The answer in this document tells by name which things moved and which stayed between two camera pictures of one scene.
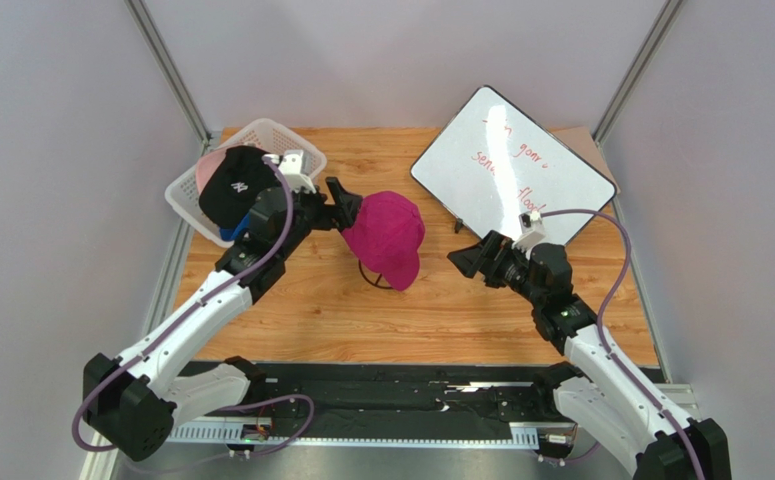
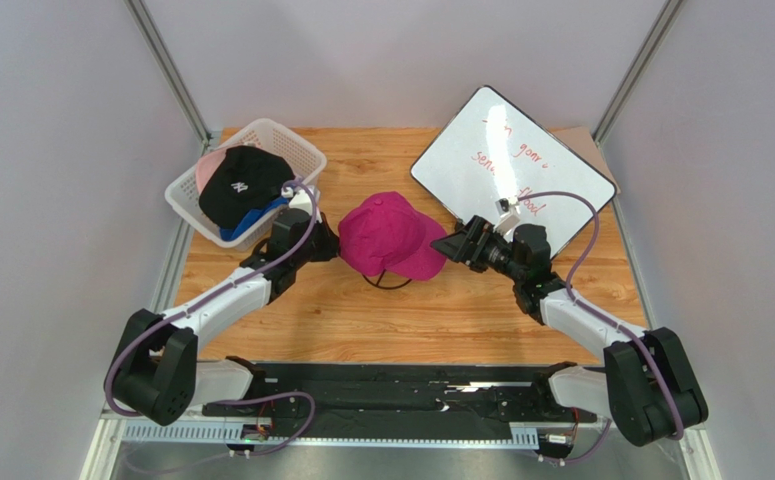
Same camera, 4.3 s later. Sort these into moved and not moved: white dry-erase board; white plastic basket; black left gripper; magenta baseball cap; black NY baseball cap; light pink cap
Moved: magenta baseball cap; black left gripper
Not moved: light pink cap; white dry-erase board; black NY baseball cap; white plastic basket
